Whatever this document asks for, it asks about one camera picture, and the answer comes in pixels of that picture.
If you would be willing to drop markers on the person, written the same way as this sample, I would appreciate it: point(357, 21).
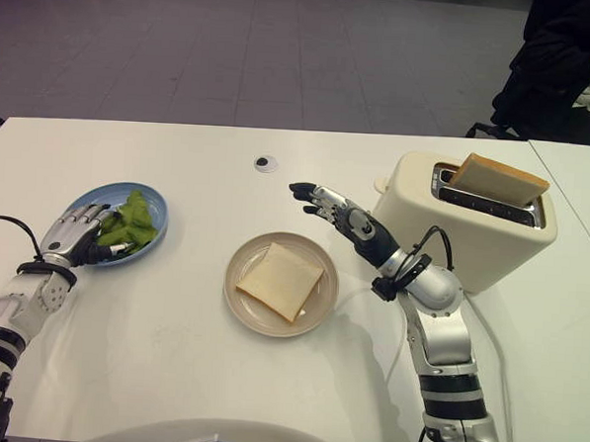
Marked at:
point(565, 62)

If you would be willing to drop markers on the black office chair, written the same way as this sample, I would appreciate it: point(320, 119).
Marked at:
point(493, 128)

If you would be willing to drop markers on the cream toaster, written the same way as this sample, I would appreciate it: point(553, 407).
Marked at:
point(472, 240)

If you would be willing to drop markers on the beige plate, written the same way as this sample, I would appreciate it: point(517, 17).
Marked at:
point(282, 284)

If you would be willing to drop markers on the robot body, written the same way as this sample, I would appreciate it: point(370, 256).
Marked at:
point(214, 437)

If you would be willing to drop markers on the blue plate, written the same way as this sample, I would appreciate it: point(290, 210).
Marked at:
point(152, 198)

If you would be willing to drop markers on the green lettuce leaf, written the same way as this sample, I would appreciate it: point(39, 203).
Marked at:
point(134, 220)

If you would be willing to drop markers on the bread slice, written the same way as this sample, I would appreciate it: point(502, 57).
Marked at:
point(500, 184)
point(279, 282)

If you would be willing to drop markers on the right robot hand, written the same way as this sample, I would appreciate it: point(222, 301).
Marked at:
point(369, 230)

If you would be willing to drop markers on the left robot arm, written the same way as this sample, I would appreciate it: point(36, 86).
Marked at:
point(18, 310)

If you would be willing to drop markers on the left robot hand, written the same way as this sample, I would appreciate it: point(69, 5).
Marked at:
point(69, 229)

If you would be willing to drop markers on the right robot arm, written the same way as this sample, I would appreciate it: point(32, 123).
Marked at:
point(442, 337)

